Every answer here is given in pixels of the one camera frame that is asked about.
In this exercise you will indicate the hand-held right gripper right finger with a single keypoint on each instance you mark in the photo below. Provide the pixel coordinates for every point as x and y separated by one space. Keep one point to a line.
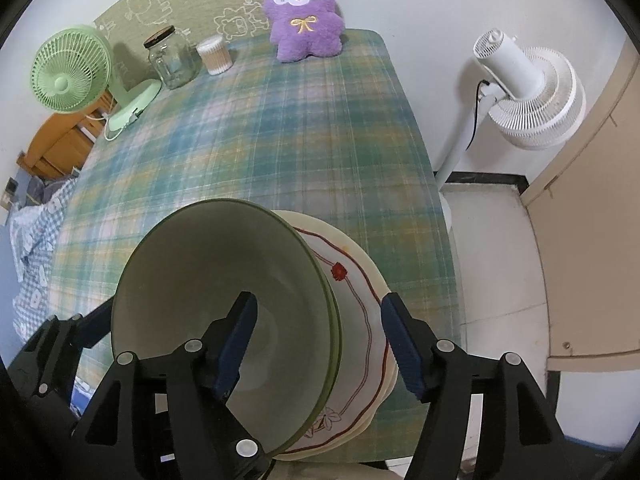
402 350

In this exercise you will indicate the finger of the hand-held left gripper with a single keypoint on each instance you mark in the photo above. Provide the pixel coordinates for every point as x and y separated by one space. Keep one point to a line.
95 325

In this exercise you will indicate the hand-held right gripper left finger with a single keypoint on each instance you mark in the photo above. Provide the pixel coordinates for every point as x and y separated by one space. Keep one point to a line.
235 350

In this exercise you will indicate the scalloped yellow floral plate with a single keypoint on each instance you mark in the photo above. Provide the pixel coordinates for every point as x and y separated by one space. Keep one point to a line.
395 375

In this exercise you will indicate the round yellow floral plate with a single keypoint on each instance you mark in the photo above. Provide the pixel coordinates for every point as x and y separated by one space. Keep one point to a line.
330 230

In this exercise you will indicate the blue checked cloth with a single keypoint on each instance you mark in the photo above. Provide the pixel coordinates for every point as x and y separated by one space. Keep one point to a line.
35 240

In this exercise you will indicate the wooden chair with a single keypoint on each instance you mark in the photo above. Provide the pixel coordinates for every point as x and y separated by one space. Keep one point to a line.
55 145

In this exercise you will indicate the green plaid tablecloth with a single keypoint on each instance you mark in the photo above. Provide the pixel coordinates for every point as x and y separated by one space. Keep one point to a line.
300 135

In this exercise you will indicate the beige door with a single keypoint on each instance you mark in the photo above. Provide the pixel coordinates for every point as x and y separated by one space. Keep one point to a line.
600 210

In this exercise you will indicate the green desk fan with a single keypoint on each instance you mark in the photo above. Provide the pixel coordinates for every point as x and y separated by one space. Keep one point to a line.
65 75

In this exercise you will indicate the glass jar with dark lid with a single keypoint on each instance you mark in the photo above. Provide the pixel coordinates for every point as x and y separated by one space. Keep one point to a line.
172 60

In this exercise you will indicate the white standing fan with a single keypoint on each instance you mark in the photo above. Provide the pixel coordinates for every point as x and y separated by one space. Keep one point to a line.
545 100

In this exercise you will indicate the clear cotton swab container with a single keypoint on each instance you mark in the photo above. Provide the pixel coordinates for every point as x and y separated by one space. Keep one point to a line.
215 55

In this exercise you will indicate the purple plush toy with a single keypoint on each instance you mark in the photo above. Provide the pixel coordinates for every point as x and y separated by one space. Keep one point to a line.
305 15

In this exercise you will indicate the green patterned wall mat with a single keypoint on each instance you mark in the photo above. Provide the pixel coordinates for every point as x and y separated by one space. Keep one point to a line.
165 0

